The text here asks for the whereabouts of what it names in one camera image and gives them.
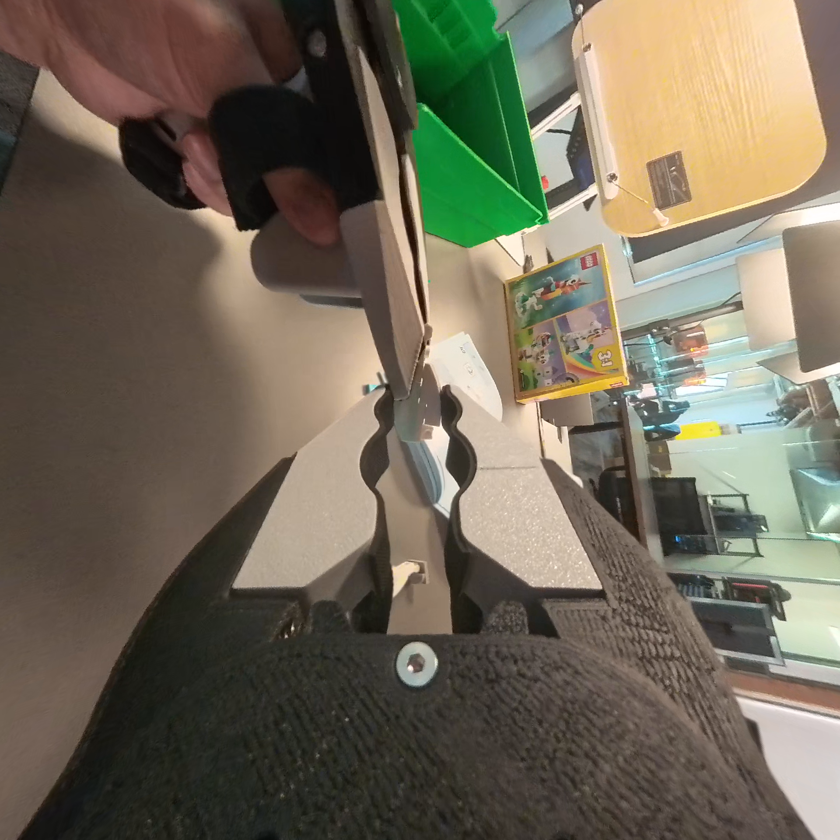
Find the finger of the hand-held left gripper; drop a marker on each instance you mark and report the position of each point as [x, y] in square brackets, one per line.
[380, 289]
[408, 180]

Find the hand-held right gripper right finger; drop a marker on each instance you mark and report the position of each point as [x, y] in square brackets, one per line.
[525, 525]

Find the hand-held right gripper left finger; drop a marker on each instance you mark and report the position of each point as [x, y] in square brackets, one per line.
[308, 512]

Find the green plastic bin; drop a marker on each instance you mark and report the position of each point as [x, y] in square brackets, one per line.
[472, 190]

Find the white curved lego assembly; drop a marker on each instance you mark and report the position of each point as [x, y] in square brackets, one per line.
[417, 407]

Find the small white lego clip piece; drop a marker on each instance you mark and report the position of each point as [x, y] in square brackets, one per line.
[410, 571]

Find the yellow lego set box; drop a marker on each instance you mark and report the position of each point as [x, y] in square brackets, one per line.
[564, 328]

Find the person's left hand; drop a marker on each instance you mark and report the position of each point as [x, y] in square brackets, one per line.
[144, 52]

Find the light blue instruction booklet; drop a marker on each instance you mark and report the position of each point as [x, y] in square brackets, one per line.
[472, 374]

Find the electronics shelf rack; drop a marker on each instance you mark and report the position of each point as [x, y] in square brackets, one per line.
[715, 525]

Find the wooden top side table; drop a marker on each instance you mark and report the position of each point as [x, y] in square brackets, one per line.
[709, 111]

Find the studio light panel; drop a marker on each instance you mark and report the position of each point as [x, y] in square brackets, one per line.
[814, 295]

